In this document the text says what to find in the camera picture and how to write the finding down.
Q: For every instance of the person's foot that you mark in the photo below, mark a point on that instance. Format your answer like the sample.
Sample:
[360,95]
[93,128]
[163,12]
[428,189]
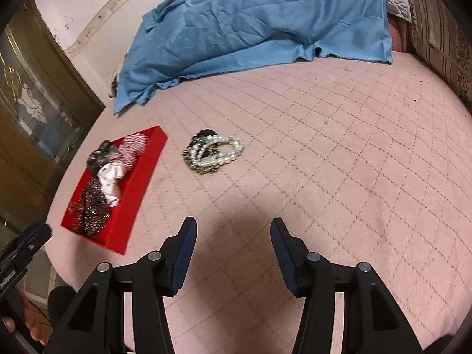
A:
[31,317]

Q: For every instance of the striped floral cushion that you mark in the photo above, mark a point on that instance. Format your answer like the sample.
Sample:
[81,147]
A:
[438,37]

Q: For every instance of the pink quilted bed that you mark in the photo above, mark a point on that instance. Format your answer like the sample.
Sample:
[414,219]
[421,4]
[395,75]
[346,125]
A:
[332,155]

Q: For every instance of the brown rhinestone leaf hair clip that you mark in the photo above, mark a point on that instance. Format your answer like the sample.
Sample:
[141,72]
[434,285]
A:
[90,193]

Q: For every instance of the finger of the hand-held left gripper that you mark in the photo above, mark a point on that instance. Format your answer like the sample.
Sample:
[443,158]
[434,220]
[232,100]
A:
[29,238]

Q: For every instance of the white polka dot scrunchie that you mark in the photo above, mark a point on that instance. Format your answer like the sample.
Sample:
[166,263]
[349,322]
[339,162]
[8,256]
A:
[110,184]

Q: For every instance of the grey quilted pillow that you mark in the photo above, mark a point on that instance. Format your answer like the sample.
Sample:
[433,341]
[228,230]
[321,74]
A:
[398,3]

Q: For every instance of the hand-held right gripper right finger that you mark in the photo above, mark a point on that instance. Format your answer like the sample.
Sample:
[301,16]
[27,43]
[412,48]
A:
[282,258]

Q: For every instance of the wooden glass door cabinet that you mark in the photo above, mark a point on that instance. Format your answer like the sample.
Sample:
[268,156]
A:
[37,136]

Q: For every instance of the red plaid scrunchie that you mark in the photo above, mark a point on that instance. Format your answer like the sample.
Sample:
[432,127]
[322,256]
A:
[131,147]

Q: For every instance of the blue cloth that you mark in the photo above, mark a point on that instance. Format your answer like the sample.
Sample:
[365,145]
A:
[258,18]

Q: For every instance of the orange cushion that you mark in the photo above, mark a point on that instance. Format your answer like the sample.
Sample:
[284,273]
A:
[398,37]

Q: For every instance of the red box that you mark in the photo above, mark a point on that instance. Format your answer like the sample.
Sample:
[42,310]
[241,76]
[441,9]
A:
[136,199]

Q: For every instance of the black grey scrunchie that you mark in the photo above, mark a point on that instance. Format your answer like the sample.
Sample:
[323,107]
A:
[97,158]

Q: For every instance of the white patterned cloth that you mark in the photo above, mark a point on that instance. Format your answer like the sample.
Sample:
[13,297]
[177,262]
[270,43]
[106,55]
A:
[113,84]

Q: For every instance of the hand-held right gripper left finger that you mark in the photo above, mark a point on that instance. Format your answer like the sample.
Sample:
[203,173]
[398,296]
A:
[182,261]

